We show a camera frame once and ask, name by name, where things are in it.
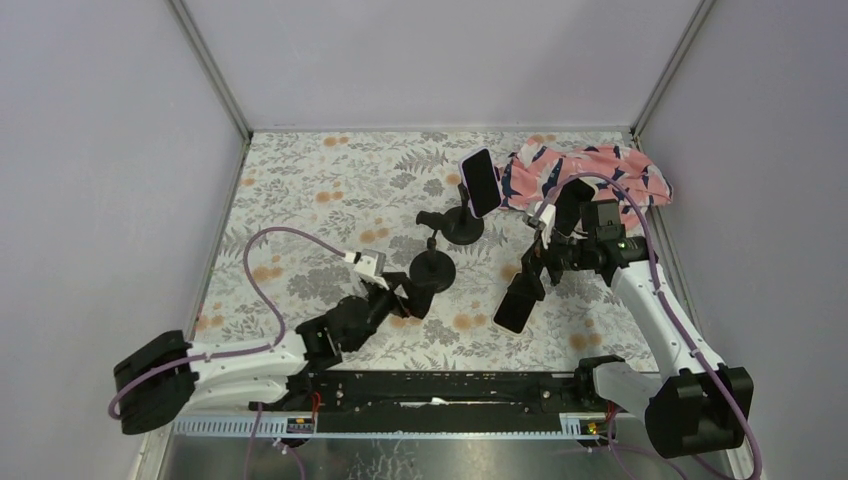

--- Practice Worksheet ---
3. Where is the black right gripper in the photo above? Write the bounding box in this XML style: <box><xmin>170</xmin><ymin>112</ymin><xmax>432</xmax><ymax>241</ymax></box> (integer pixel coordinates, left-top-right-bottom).
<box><xmin>508</xmin><ymin>222</ymin><xmax>596</xmax><ymax>302</ymax></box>

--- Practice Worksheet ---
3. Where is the phone with beige case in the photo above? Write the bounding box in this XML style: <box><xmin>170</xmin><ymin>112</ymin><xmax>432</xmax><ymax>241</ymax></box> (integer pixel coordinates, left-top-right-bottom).
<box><xmin>493</xmin><ymin>272</ymin><xmax>545</xmax><ymax>334</ymax></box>

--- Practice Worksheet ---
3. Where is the black phone stand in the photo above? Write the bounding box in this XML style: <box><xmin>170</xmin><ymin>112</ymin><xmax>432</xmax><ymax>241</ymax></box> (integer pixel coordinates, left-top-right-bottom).
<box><xmin>409</xmin><ymin>211</ymin><xmax>456</xmax><ymax>293</ymax></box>
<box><xmin>441</xmin><ymin>184</ymin><xmax>484</xmax><ymax>246</ymax></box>

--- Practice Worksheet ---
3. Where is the phone with lavender case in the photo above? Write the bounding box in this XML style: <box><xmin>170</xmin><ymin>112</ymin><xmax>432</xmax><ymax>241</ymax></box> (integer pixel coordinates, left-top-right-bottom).
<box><xmin>459</xmin><ymin>147</ymin><xmax>502</xmax><ymax>218</ymax></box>

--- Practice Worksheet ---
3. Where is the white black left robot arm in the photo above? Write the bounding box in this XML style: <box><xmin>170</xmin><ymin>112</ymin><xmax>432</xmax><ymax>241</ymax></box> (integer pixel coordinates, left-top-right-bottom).
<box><xmin>107</xmin><ymin>272</ymin><xmax>437</xmax><ymax>435</ymax></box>

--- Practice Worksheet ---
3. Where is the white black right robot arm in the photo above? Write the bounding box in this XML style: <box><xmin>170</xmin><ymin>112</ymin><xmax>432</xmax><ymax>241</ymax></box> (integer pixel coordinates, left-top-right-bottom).
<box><xmin>494</xmin><ymin>200</ymin><xmax>753</xmax><ymax>458</ymax></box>

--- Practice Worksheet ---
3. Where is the small dark phone on cloth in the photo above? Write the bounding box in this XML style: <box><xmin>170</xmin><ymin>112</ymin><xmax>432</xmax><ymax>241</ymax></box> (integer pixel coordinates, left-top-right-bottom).
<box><xmin>554</xmin><ymin>178</ymin><xmax>597</xmax><ymax>236</ymax></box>

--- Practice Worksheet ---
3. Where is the floral patterned table mat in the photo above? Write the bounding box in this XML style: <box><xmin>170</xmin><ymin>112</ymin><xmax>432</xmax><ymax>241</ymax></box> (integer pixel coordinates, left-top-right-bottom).
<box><xmin>195</xmin><ymin>132</ymin><xmax>656</xmax><ymax>372</ymax></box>

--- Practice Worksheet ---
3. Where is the pink patterned cloth bag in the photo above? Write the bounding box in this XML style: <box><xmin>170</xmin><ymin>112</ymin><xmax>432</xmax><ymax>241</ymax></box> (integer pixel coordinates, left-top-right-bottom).
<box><xmin>499</xmin><ymin>136</ymin><xmax>673</xmax><ymax>229</ymax></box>

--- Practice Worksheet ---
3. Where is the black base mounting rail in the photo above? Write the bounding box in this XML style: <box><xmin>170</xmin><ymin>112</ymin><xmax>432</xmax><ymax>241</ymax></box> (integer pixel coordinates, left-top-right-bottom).
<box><xmin>248</xmin><ymin>370</ymin><xmax>608</xmax><ymax>420</ymax></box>

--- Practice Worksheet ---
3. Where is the white slotted cable duct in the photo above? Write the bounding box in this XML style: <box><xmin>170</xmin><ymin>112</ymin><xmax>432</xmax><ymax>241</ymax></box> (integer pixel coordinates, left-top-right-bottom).
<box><xmin>172</xmin><ymin>413</ymin><xmax>606</xmax><ymax>440</ymax></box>

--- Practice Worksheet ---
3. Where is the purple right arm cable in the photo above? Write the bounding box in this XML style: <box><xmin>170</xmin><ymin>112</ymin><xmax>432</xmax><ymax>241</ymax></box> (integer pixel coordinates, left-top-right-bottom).
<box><xmin>533</xmin><ymin>173</ymin><xmax>763</xmax><ymax>480</ymax></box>

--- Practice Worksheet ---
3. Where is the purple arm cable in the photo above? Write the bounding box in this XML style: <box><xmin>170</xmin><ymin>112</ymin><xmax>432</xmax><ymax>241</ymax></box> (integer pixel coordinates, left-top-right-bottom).
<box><xmin>533</xmin><ymin>173</ymin><xmax>763</xmax><ymax>480</ymax></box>
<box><xmin>108</xmin><ymin>226</ymin><xmax>359</xmax><ymax>480</ymax></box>

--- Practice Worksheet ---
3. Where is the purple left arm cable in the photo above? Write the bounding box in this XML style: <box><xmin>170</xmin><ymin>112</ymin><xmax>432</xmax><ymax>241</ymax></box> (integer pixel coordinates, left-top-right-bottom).
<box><xmin>108</xmin><ymin>226</ymin><xmax>359</xmax><ymax>480</ymax></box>

